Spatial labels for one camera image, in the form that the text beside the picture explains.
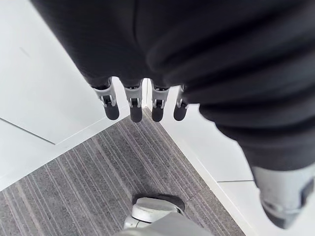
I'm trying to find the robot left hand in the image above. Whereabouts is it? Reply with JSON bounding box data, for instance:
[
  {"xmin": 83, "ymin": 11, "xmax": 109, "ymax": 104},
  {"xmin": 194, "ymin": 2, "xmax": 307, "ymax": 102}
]
[{"xmin": 31, "ymin": 0, "xmax": 315, "ymax": 230}]

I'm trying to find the robot silver leg and foot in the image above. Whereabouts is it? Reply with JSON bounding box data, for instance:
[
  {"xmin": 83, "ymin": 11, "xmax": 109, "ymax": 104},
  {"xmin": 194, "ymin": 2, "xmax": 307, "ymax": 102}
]
[{"xmin": 117, "ymin": 193, "xmax": 212, "ymax": 236}]

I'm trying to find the white cabinet door panel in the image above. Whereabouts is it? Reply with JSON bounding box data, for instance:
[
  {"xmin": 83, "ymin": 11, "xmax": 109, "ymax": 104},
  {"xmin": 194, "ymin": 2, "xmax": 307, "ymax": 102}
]
[{"xmin": 0, "ymin": 0, "xmax": 131, "ymax": 146}]

